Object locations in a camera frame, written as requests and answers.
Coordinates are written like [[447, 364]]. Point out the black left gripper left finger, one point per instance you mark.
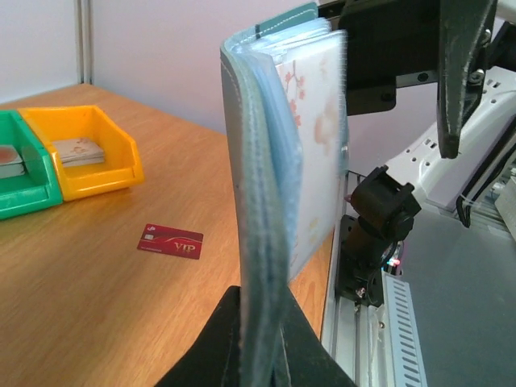
[[214, 357]]

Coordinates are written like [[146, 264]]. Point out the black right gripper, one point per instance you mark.
[[395, 44]]

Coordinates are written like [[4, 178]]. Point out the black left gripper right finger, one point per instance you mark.
[[299, 358]]

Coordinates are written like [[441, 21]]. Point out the red VIP card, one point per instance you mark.
[[171, 241]]

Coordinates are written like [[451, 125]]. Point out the white patterned card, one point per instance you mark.
[[311, 75]]

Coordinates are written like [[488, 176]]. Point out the teal card holder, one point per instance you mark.
[[266, 164]]

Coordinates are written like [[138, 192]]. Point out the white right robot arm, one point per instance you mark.
[[487, 142]]

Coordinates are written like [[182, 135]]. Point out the white VIP card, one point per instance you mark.
[[79, 152]]

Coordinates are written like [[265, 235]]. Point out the red patterned card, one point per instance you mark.
[[11, 163]]

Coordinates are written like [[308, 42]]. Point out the yellow plastic bin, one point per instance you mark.
[[122, 167]]

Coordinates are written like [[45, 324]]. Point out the green plastic bin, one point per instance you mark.
[[36, 187]]

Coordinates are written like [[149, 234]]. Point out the aluminium front rail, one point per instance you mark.
[[357, 337]]

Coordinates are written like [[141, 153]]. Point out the grey slotted cable duct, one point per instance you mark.
[[406, 354]]

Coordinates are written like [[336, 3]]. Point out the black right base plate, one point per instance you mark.
[[362, 259]]

